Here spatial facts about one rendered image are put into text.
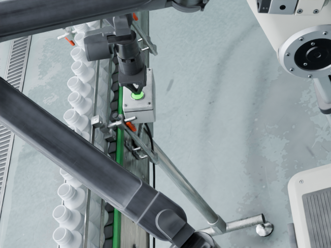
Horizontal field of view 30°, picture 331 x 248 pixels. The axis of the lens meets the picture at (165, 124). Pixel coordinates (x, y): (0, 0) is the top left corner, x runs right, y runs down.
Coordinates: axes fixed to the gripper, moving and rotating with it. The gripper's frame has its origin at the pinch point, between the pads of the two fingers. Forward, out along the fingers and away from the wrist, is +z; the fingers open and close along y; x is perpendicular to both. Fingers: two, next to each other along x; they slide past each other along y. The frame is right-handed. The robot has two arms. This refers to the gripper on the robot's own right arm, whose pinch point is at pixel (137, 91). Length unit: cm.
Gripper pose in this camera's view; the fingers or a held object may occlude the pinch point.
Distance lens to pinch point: 162.0
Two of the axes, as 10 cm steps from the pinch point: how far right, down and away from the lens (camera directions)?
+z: 1.2, 6.3, 7.7
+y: 0.2, 7.7, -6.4
